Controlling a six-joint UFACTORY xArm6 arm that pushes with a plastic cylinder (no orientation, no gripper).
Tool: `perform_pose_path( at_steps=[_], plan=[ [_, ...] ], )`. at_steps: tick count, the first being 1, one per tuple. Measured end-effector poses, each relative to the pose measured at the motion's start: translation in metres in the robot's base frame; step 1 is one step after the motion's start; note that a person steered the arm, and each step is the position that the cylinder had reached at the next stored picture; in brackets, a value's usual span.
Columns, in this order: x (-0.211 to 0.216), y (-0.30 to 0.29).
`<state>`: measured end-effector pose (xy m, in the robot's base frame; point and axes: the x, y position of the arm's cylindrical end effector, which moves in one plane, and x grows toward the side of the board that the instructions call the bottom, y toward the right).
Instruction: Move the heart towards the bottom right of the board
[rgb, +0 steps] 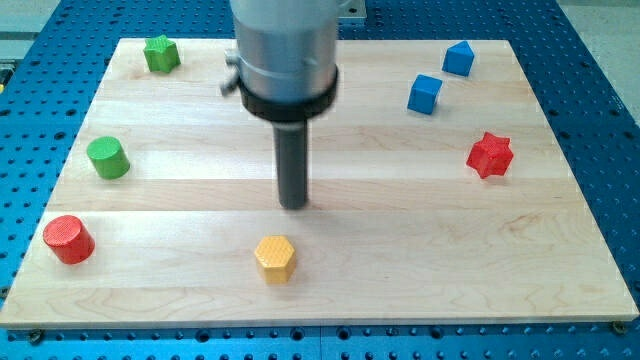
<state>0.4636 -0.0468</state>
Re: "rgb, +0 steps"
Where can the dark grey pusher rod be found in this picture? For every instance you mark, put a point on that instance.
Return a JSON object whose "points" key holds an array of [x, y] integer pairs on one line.
{"points": [[291, 150]]}

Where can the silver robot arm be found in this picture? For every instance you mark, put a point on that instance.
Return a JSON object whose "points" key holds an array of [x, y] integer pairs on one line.
{"points": [[285, 69]]}

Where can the wooden board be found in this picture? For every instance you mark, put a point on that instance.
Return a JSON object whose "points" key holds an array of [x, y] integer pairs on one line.
{"points": [[397, 230]]}

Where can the left board clamp screw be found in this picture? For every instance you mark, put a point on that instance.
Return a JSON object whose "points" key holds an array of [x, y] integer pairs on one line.
{"points": [[35, 336]]}

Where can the board clamp screw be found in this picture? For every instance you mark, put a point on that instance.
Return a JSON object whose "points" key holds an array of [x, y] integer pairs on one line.
{"points": [[35, 336], [618, 327]]}

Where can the right board clamp screw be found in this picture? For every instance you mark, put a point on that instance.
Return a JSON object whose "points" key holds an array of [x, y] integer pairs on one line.
{"points": [[618, 327]]}

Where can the yellow hexagon block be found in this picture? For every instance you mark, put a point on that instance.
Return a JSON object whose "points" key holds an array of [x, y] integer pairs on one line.
{"points": [[276, 259]]}

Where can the blue cube block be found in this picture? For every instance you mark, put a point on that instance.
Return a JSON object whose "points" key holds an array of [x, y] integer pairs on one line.
{"points": [[423, 94]]}

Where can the green star block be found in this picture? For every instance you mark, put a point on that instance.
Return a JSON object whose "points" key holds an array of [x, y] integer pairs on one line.
{"points": [[161, 54]]}

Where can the green cylinder block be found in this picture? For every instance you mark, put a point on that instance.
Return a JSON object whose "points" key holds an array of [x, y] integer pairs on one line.
{"points": [[108, 157]]}

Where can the blue triangle block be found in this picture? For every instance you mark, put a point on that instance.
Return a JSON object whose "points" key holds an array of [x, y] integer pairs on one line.
{"points": [[459, 59]]}

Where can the red star block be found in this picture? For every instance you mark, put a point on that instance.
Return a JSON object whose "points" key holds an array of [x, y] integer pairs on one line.
{"points": [[490, 156]]}

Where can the red cylinder block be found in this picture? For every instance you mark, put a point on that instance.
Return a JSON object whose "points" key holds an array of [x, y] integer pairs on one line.
{"points": [[69, 239]]}

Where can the blue perforated table plate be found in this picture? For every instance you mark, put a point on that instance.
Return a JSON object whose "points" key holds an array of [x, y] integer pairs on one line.
{"points": [[580, 58]]}

